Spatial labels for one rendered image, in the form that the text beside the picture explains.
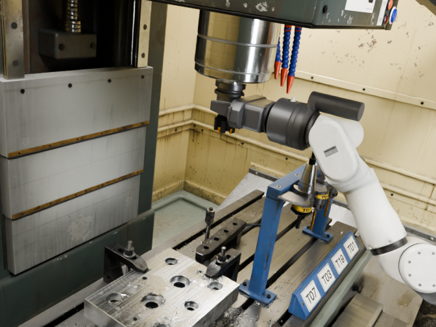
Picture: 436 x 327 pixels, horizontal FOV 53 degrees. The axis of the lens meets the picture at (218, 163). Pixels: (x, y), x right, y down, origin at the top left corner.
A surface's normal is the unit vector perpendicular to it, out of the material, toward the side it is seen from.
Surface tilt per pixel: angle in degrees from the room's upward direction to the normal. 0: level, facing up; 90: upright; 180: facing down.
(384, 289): 24
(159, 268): 0
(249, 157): 90
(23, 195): 90
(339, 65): 90
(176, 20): 90
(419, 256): 68
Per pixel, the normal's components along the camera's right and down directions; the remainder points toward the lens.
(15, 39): 0.82, 0.31
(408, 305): -0.11, -0.75
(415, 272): -0.20, -0.05
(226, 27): -0.32, 0.32
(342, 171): -0.55, 0.12
